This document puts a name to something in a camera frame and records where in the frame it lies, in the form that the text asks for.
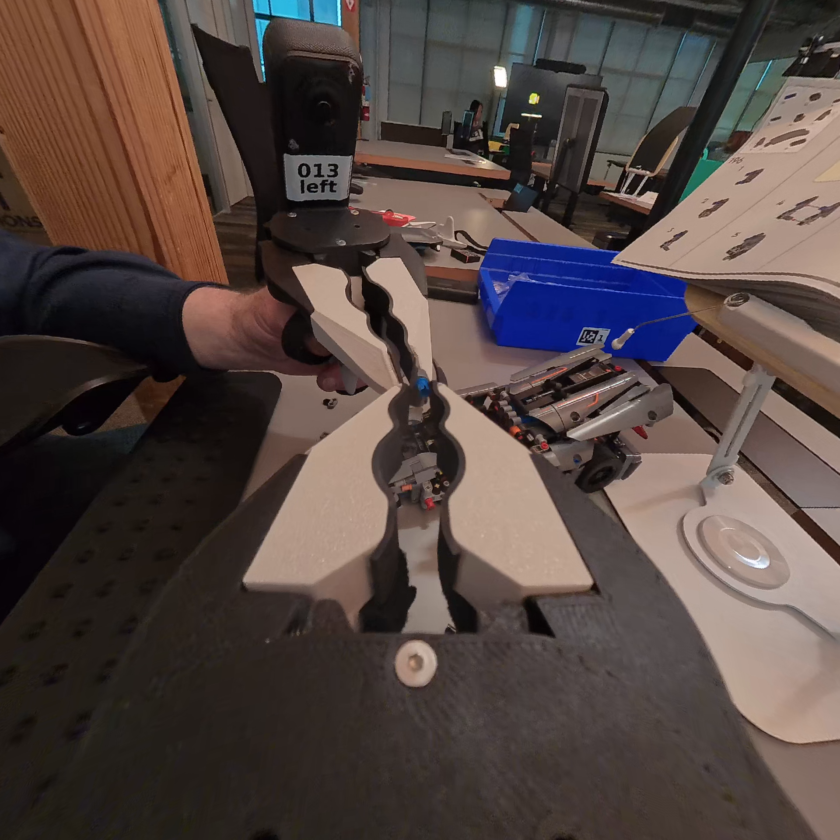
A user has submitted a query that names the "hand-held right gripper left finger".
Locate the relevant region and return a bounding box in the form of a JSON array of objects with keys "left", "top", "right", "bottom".
[{"left": 243, "top": 386, "right": 421, "bottom": 634}]

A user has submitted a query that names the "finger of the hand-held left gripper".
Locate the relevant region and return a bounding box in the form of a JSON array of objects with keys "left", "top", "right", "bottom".
[
  {"left": 363, "top": 257, "right": 435, "bottom": 385},
  {"left": 290, "top": 262, "right": 403, "bottom": 395}
]

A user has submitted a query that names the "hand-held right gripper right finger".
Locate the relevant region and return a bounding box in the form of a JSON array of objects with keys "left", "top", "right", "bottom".
[{"left": 423, "top": 382, "right": 595, "bottom": 634}]

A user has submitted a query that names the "lego car model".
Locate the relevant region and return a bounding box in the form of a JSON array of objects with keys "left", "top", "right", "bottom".
[{"left": 387, "top": 348, "right": 676, "bottom": 509}]

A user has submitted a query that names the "person's left forearm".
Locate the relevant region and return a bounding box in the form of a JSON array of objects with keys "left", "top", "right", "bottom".
[{"left": 0, "top": 230, "right": 211, "bottom": 382}]

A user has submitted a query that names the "lego instruction booklet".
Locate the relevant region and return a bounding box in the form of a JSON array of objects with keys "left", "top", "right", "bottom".
[{"left": 613, "top": 77, "right": 840, "bottom": 322}]

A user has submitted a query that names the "person's left hand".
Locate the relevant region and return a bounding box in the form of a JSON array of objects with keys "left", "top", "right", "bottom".
[{"left": 182, "top": 282, "right": 368, "bottom": 395}]

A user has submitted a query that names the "toy space shuttle model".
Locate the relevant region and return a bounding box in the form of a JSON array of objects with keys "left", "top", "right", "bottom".
[{"left": 381, "top": 210, "right": 473, "bottom": 249}]

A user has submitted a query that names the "window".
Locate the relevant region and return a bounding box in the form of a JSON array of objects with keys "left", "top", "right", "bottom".
[{"left": 252, "top": 0, "right": 342, "bottom": 24}]

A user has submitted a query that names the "wooden desk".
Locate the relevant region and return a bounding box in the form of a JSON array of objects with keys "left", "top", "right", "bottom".
[{"left": 354, "top": 138, "right": 511, "bottom": 185}]

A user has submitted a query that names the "blue storage bin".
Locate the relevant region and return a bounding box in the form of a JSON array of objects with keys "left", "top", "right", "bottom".
[{"left": 478, "top": 238, "right": 698, "bottom": 362}]

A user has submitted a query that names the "black perforated board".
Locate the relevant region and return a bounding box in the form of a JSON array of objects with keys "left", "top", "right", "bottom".
[{"left": 0, "top": 371, "right": 283, "bottom": 723}]

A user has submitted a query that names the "black computer monitor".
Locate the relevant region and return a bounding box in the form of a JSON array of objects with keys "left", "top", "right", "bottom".
[{"left": 508, "top": 59, "right": 608, "bottom": 191}]

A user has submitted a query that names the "white book stand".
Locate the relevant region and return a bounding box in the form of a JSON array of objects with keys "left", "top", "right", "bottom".
[{"left": 604, "top": 292, "right": 840, "bottom": 746}]

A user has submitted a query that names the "beige chair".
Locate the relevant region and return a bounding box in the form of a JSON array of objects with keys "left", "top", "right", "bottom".
[{"left": 623, "top": 107, "right": 698, "bottom": 198}]

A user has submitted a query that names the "black office chair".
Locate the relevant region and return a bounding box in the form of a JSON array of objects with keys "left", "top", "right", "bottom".
[{"left": 0, "top": 335, "right": 152, "bottom": 450}]

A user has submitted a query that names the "cardboard box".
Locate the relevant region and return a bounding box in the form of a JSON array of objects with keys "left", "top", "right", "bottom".
[{"left": 0, "top": 134, "right": 52, "bottom": 245}]

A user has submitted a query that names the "black pole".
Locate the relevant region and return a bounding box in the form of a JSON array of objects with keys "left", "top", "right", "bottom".
[{"left": 626, "top": 0, "right": 772, "bottom": 247}]

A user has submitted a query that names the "thin wire with white tip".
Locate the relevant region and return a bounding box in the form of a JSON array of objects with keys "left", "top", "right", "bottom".
[{"left": 610, "top": 295, "right": 752, "bottom": 350}]

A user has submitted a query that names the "wide wooden post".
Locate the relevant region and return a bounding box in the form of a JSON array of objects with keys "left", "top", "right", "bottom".
[{"left": 0, "top": 0, "right": 227, "bottom": 286}]

